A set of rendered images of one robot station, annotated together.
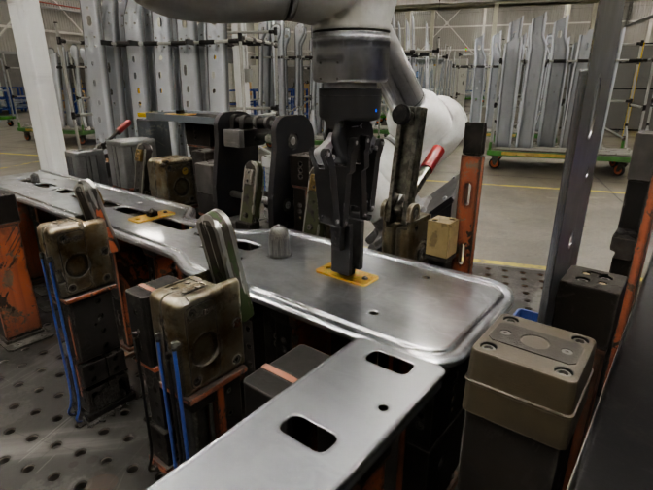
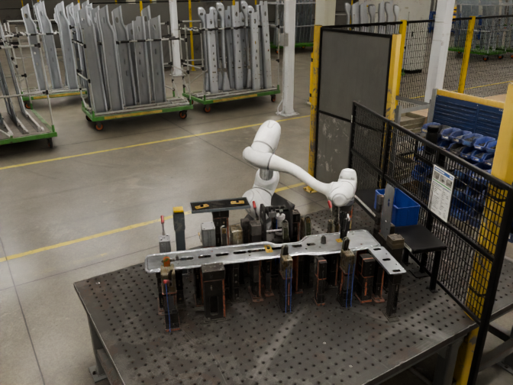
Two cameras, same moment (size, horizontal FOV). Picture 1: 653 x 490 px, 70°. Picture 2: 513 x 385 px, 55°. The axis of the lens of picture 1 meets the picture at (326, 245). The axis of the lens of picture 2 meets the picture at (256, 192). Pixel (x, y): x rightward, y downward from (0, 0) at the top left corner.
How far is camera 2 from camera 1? 2.68 m
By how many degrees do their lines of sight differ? 47
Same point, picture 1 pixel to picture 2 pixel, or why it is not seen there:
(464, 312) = (369, 237)
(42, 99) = not seen: outside the picture
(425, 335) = (372, 244)
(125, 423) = (298, 306)
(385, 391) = (383, 252)
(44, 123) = not seen: outside the picture
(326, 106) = (346, 209)
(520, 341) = (395, 237)
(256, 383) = (367, 261)
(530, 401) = (400, 244)
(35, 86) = not seen: outside the picture
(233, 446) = (384, 264)
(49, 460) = (301, 318)
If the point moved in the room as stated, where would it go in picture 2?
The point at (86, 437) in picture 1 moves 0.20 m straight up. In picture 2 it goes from (298, 312) to (298, 283)
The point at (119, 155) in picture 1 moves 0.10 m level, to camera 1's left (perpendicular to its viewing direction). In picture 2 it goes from (212, 234) to (200, 240)
